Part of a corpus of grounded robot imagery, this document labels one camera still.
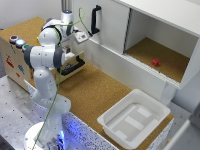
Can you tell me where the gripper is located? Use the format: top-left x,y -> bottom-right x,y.
71,30 -> 90,45

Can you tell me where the wooden drawer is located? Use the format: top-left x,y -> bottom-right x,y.
53,49 -> 87,83

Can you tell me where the wooden drawer box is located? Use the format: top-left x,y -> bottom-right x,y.
0,16 -> 85,92

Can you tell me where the pink block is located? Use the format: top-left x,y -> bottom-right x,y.
151,58 -> 161,68

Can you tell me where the white sliding door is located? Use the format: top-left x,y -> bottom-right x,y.
73,0 -> 131,55

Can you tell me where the white cabinet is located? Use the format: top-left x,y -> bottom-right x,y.
71,0 -> 200,108

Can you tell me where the green button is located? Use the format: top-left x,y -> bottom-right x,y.
21,43 -> 32,52

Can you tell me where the blue button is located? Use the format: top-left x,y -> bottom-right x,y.
15,38 -> 26,49

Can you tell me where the red button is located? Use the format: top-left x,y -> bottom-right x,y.
9,34 -> 19,44

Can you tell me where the white plastic box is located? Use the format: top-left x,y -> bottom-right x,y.
96,88 -> 172,150

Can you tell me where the black door handle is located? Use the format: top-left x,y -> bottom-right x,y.
90,4 -> 103,36

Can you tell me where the black drawer handle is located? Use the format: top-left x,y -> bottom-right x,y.
60,54 -> 86,77

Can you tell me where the green cable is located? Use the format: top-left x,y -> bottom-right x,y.
31,6 -> 92,150

